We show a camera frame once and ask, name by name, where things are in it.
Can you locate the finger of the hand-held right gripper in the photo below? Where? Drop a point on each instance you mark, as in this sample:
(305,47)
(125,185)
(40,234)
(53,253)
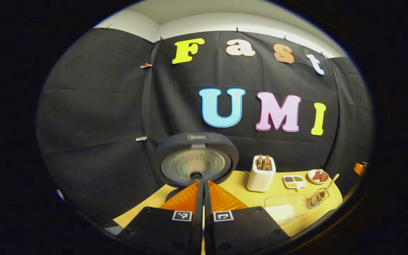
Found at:
(359,169)

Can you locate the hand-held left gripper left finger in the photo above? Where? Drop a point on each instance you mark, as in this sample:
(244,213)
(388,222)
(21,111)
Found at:
(198,219)

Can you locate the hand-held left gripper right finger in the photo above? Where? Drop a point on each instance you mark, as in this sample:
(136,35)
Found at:
(208,219)

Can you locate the wooden spoon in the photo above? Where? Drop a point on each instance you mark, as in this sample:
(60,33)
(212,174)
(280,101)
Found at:
(331,182)

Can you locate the dark grey rice cooker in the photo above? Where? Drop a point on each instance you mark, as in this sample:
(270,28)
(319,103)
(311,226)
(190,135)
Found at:
(197,141)

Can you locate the red meat slice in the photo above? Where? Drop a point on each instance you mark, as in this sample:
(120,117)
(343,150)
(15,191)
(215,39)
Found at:
(316,175)
(323,177)

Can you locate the white round plate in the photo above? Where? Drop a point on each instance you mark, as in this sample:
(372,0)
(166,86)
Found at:
(310,177)

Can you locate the white divided tray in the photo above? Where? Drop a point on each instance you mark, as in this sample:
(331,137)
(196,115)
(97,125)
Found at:
(300,185)

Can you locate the green beans portion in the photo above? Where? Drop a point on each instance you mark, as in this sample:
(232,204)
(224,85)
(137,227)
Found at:
(298,179)

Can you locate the cream toaster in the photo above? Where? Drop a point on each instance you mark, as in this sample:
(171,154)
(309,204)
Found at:
(260,180)

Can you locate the clear plastic box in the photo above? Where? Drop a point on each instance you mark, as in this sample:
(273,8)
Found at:
(296,202)

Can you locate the toast slice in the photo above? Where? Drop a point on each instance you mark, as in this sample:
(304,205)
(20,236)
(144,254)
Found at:
(267,163)
(259,162)

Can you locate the silver cloth clip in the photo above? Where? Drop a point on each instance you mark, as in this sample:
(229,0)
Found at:
(141,138)

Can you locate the black backdrop cloth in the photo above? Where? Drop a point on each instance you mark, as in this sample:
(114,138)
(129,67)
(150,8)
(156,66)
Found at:
(101,106)

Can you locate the copper cloth clip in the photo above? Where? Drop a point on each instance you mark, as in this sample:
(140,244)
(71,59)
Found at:
(146,65)

